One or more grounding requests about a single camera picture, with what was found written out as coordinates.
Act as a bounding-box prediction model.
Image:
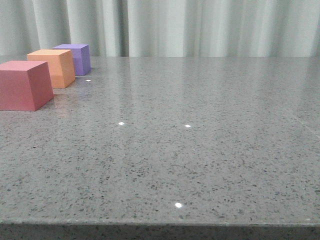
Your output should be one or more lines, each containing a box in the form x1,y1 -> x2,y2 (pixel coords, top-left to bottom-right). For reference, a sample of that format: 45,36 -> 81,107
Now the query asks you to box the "pale grey-green curtain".
0,0 -> 320,57

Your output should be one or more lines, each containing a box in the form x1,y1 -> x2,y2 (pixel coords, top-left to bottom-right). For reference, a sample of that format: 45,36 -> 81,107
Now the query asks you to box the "purple foam cube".
53,44 -> 91,76

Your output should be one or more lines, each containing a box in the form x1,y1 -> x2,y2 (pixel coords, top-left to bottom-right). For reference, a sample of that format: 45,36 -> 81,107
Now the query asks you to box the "orange foam cube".
26,49 -> 76,88

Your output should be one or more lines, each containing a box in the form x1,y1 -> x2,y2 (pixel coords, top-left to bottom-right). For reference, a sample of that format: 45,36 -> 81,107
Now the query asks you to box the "pink foam cube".
0,60 -> 54,111

